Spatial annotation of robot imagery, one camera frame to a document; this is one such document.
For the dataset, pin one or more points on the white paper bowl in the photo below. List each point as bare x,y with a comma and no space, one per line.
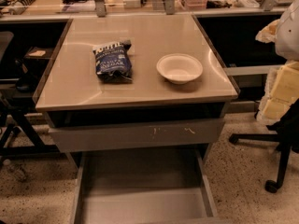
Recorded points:
179,68

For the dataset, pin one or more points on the closed top drawer front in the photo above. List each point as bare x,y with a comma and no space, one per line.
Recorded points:
133,135

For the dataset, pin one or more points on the small black tray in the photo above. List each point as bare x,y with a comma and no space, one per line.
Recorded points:
38,53

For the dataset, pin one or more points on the open middle drawer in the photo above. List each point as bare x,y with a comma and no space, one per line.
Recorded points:
164,185

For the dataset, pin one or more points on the black office chair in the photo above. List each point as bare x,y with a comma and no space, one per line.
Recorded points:
287,136

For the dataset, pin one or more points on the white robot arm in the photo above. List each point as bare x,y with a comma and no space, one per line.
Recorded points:
281,89

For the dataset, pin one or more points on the black desk stand left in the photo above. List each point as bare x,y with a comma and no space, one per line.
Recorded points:
19,115

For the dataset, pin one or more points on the blue chip bag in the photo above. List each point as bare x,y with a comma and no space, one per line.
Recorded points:
112,63

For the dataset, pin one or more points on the grey drawer cabinet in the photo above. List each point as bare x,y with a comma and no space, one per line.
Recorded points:
73,95

